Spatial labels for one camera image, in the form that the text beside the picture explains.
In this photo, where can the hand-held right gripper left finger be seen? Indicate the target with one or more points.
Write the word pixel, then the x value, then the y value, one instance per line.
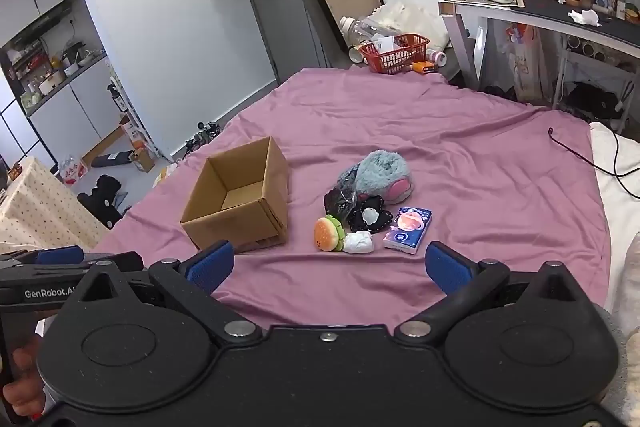
pixel 210 264

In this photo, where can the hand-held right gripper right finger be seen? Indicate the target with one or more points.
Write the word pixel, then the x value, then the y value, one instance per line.
pixel 447 272

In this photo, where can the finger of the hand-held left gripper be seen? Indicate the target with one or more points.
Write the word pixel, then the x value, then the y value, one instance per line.
pixel 125 262
pixel 60 254

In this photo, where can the pink and blue tissue pack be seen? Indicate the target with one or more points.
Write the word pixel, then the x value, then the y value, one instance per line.
pixel 407 229

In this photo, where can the black heart-shaped item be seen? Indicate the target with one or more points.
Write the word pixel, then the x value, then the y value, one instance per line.
pixel 382 214

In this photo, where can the brown cardboard box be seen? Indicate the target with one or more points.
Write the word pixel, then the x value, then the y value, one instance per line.
pixel 265 187

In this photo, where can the hamburger plush toy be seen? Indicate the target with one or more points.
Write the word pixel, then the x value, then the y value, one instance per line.
pixel 326 234

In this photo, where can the blue fluffy paw plush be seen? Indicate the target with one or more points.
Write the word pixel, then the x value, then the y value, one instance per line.
pixel 382 169

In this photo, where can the person's left hand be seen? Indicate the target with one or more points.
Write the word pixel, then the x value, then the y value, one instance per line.
pixel 27 359

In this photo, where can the dotted cream tablecloth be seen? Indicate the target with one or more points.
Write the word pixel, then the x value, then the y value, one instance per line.
pixel 40 212

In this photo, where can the red and white snack bag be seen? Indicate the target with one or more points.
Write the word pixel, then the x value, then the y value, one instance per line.
pixel 72 172

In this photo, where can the small cardboard box on floor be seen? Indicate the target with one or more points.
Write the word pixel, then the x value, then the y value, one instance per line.
pixel 137 147

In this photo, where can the crinkled dark plastic bag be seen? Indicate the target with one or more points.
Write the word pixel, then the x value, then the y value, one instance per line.
pixel 339 204

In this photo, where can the pink bedsheet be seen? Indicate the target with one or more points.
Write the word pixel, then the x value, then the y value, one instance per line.
pixel 450 132

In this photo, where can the white kitchen cabinet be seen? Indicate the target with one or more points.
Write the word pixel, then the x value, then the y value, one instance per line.
pixel 60 107

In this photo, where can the white duvet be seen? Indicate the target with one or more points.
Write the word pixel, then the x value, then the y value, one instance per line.
pixel 620 207

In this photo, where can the orange small packet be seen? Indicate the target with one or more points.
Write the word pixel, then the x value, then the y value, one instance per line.
pixel 422 67

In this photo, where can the white and pink bottle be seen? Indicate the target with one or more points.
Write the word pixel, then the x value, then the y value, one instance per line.
pixel 436 57

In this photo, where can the white printed tote bag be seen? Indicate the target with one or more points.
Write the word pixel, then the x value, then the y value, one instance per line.
pixel 525 67

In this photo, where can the red plastic basket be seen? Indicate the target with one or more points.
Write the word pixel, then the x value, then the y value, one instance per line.
pixel 400 57

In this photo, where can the black bag under desk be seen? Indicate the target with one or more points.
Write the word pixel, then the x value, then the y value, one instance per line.
pixel 592 102

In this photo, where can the small white cup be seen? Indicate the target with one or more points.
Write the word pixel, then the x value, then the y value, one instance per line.
pixel 357 53

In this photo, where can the white card in basket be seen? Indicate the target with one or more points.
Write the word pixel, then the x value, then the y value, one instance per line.
pixel 384 43

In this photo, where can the white metal desk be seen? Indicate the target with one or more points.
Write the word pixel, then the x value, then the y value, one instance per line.
pixel 460 32

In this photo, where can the clear plastic bottle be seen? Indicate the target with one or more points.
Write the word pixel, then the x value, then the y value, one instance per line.
pixel 367 28

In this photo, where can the white fluffy cloth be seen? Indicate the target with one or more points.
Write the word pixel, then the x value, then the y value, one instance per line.
pixel 415 17

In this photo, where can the black desk mat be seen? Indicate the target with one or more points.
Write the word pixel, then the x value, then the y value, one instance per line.
pixel 550 9

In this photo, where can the crumpled white tissue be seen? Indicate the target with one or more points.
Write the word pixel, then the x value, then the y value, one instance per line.
pixel 585 17

